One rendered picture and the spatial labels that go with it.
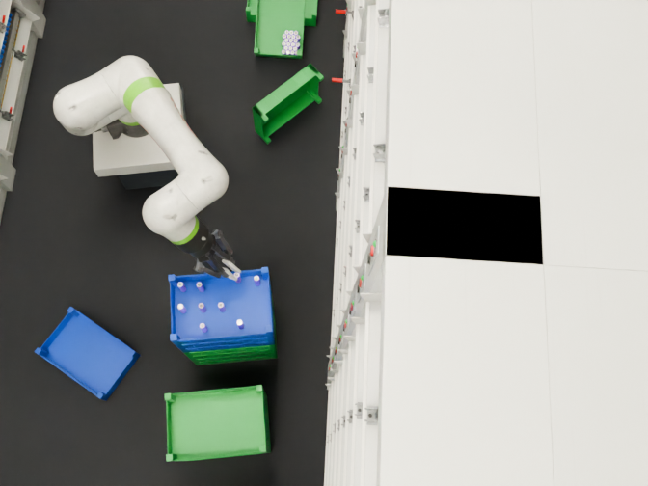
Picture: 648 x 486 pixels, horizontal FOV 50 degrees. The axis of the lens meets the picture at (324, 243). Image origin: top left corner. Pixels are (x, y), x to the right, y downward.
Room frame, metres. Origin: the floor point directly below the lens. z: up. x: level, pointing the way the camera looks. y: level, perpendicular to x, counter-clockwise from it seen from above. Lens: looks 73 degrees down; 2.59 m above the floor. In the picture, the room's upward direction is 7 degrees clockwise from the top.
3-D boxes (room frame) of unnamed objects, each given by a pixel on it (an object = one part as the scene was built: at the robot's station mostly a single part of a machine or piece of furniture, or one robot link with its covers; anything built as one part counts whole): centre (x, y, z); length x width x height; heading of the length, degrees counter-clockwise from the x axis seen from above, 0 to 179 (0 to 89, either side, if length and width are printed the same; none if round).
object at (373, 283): (0.31, -0.17, 0.88); 0.20 x 0.09 x 1.76; 94
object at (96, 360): (0.27, 0.80, 0.04); 0.30 x 0.20 x 0.08; 63
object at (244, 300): (0.41, 0.28, 0.52); 0.30 x 0.20 x 0.08; 102
